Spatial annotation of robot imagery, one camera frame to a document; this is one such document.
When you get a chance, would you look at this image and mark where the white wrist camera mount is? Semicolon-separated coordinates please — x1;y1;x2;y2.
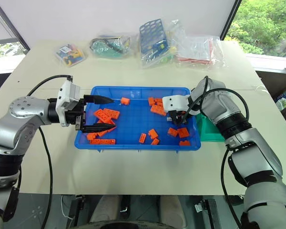
55;79;82;127
162;94;191;118

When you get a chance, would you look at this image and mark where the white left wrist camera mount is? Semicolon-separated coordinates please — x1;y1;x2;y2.
55;79;82;127

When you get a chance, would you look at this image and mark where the black table clamp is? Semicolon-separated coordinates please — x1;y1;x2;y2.
70;194;86;220
194;198;217;213

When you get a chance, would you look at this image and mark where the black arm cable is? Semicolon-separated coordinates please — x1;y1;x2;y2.
184;75;251;229
27;74;73;229

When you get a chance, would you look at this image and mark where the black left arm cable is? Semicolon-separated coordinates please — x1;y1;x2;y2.
27;74;73;229

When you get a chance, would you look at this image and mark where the black metal frame bar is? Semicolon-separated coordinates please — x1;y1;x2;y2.
220;0;243;41
0;0;31;52

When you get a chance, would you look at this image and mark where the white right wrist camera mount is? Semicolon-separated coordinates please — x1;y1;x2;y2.
162;94;191;118

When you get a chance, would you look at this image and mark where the flat orange building plate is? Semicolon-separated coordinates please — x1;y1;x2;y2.
93;109;112;123
97;119;117;137
103;107;121;120

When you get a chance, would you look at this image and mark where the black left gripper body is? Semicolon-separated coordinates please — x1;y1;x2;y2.
65;97;87;131

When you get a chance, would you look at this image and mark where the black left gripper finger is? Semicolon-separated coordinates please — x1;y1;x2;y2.
83;94;115;105
82;123;117;134

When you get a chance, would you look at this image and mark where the bag of green parts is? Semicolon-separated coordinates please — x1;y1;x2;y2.
89;34;135;60

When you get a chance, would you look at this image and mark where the blue plastic bin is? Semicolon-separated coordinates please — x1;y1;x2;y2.
74;85;203;154

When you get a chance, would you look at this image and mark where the long orange building plate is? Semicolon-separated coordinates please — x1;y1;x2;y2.
89;138;116;146

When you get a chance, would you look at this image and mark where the beige rounded shape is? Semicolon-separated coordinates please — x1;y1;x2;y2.
90;195;122;224
160;195;187;229

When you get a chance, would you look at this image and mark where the bag of colourful toy parts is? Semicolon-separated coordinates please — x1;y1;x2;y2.
53;42;89;68

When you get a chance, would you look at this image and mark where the bag with blue perforated rack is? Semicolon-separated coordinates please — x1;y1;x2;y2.
138;18;178;69

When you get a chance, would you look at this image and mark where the wide orange building brick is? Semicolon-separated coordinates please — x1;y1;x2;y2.
150;104;168;117

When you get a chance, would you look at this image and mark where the green plastic bin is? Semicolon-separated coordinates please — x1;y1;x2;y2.
195;114;226;143

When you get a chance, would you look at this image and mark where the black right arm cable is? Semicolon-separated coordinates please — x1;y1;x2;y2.
184;75;251;229

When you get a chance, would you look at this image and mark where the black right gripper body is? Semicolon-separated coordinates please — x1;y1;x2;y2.
168;109;189;123

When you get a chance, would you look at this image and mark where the bag with red white sheets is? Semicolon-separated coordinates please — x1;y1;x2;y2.
174;35;226;71

